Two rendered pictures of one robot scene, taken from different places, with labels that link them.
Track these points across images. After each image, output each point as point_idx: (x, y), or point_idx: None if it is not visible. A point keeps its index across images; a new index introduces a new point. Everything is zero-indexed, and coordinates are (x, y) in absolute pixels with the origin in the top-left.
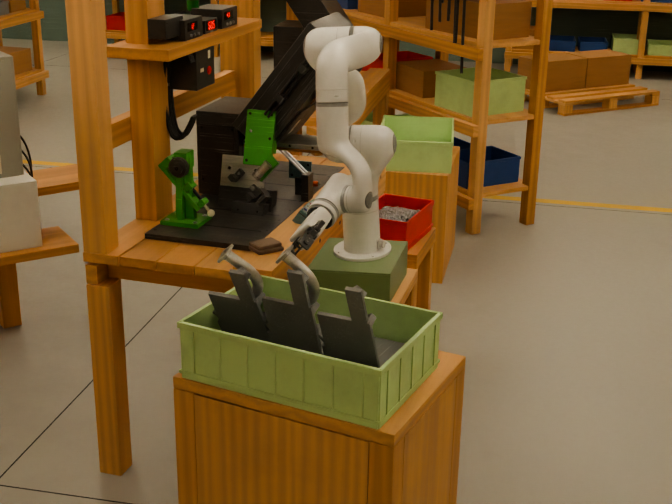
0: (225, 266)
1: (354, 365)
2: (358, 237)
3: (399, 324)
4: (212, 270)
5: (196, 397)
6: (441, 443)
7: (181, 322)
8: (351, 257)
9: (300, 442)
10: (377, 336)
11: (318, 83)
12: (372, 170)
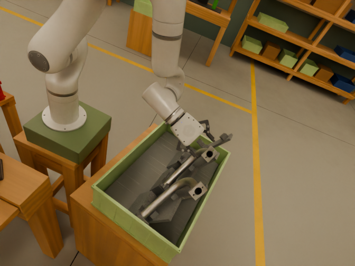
0: (1, 212)
1: (226, 160)
2: (76, 111)
3: (158, 133)
4: (0, 226)
5: None
6: None
7: (180, 249)
8: (78, 125)
9: None
10: (149, 145)
11: (177, 16)
12: (83, 64)
